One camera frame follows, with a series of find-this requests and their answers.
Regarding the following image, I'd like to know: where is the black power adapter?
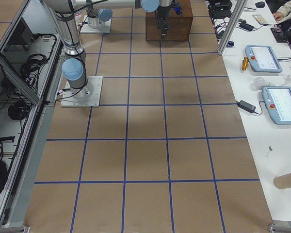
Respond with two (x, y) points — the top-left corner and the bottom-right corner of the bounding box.
(236, 100), (256, 113)

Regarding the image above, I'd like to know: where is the dark wooden drawer cabinet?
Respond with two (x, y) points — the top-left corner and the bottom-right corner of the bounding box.
(145, 0), (193, 42)

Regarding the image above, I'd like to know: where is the teach pendant near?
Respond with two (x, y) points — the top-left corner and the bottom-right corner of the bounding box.
(262, 86), (291, 125)

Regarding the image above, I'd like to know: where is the yellow orange tool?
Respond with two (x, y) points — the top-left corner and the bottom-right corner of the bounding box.
(242, 57), (248, 71)

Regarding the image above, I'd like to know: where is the white light bulb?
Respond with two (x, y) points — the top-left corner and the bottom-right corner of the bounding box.
(250, 77), (270, 91)

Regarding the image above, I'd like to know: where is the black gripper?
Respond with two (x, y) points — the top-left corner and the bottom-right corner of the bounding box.
(155, 0), (182, 38)

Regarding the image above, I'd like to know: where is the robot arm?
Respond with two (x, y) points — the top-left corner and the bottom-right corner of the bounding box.
(44, 0), (94, 102)
(86, 0), (182, 39)

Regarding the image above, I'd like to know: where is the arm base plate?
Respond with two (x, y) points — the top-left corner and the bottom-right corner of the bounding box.
(81, 15), (112, 34)
(60, 76), (103, 107)

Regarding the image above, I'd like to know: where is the teach pendant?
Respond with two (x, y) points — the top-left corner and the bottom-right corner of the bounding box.
(245, 45), (282, 73)
(262, 86), (291, 125)

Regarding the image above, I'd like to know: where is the aluminium frame post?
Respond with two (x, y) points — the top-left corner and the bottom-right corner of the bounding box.
(217, 0), (247, 55)

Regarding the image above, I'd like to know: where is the cardboard tube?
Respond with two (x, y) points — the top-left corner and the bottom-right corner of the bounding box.
(273, 173), (291, 189)

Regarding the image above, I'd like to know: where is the teach pendant far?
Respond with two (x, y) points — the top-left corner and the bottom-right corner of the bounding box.
(245, 45), (282, 73)

